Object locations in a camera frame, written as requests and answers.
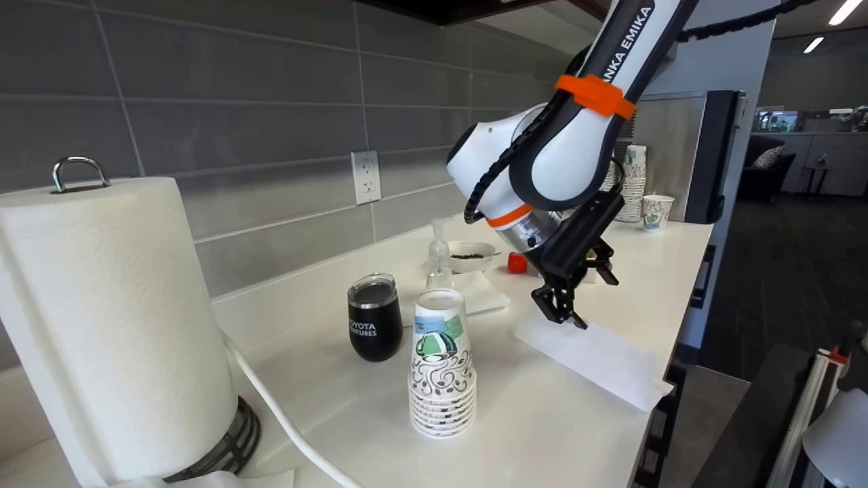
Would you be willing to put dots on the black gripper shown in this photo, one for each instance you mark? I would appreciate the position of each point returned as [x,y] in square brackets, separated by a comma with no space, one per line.
[579,266]

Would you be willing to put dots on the white paper napkin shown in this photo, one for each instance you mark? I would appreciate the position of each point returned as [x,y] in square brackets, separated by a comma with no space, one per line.
[601,357]

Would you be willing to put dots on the small red cup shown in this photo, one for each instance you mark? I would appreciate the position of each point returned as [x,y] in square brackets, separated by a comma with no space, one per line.
[516,265]

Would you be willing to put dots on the folded white paper stack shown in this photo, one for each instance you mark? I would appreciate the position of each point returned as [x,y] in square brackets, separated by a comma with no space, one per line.
[484,296]

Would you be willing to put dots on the small white bowl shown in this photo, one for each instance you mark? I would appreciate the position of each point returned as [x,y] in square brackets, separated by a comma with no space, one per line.
[472,257]

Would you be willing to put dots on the clear plastic bottle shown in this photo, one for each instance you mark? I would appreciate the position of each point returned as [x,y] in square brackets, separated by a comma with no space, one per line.
[438,266]

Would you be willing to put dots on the tall patterned paper cup stack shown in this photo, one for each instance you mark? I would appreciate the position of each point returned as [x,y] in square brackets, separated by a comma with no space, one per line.
[441,380]

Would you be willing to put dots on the single patterned paper cup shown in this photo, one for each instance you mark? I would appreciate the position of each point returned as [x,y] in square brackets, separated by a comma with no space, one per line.
[656,212]

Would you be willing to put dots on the white paper cup stack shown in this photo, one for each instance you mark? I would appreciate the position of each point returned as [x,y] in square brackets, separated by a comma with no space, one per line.
[634,179]

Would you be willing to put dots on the black stemless tumbler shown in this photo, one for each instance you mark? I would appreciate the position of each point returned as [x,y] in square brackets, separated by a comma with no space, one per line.
[374,318]

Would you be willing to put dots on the dark upright panel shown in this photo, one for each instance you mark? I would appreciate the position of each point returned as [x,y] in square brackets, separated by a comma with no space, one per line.
[713,159]

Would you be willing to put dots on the dark background couch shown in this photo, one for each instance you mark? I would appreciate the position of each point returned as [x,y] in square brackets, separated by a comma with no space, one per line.
[766,172]

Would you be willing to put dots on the white pole red tip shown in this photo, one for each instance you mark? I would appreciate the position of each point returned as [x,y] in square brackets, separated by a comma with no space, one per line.
[808,407]

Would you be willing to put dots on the background display screen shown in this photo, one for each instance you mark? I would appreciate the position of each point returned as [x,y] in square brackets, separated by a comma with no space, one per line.
[777,121]

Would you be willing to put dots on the grey chair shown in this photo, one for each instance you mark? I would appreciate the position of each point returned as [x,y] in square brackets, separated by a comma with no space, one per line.
[842,442]

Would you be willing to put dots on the black metal paper towel holder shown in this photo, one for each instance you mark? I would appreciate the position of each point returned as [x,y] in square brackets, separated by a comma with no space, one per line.
[237,442]

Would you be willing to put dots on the ceiling light strip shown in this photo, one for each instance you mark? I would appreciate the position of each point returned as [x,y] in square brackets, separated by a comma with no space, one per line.
[845,13]
[813,45]

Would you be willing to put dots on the white paper towel roll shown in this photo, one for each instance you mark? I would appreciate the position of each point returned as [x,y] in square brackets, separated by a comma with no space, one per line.
[110,326]

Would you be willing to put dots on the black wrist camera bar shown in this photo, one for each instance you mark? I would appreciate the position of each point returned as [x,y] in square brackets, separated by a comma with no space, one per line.
[598,212]

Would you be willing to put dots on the white wall outlet plate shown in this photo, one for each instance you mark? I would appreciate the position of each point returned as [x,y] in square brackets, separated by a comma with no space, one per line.
[365,177]

